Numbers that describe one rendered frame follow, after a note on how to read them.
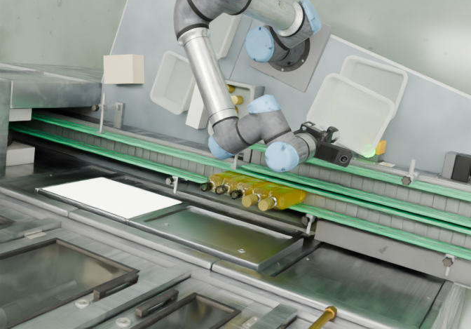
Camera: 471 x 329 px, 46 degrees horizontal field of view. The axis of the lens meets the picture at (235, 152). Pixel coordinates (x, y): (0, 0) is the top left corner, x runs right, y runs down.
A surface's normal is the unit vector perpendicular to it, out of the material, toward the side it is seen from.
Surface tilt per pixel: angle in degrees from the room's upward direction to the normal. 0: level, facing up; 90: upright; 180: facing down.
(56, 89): 90
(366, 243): 0
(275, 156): 7
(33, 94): 90
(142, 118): 0
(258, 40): 11
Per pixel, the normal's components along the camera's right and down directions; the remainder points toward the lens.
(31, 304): 0.14, -0.97
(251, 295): -0.49, 0.09
